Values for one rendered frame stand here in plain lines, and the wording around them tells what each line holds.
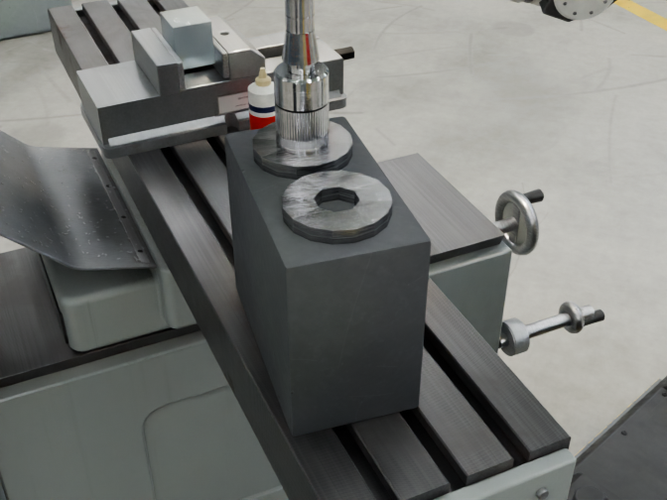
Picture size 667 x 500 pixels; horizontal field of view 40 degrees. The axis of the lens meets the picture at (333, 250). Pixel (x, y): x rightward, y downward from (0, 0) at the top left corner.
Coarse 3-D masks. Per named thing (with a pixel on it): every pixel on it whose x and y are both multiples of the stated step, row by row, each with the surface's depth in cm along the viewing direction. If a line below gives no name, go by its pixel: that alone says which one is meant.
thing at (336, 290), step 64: (256, 192) 77; (320, 192) 75; (384, 192) 75; (256, 256) 80; (320, 256) 70; (384, 256) 71; (256, 320) 87; (320, 320) 73; (384, 320) 75; (320, 384) 77; (384, 384) 79
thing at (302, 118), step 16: (288, 96) 77; (304, 96) 76; (320, 96) 77; (288, 112) 78; (304, 112) 77; (320, 112) 78; (288, 128) 79; (304, 128) 78; (320, 128) 79; (288, 144) 80; (304, 144) 79; (320, 144) 80
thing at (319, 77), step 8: (280, 64) 78; (320, 64) 78; (280, 72) 77; (288, 72) 77; (312, 72) 77; (320, 72) 77; (328, 72) 77; (280, 80) 76; (288, 80) 76; (296, 80) 76; (304, 80) 76; (312, 80) 76; (320, 80) 76; (328, 80) 78; (288, 88) 76; (296, 88) 76; (304, 88) 76; (312, 88) 76
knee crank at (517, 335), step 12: (564, 312) 157; (576, 312) 155; (588, 312) 157; (600, 312) 160; (504, 324) 152; (516, 324) 151; (528, 324) 154; (540, 324) 154; (552, 324) 155; (564, 324) 156; (576, 324) 155; (588, 324) 159; (504, 336) 152; (516, 336) 150; (528, 336) 151; (504, 348) 154; (516, 348) 151
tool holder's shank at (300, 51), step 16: (288, 0) 73; (304, 0) 73; (288, 16) 74; (304, 16) 74; (288, 32) 75; (304, 32) 74; (288, 48) 75; (304, 48) 75; (288, 64) 77; (304, 64) 76
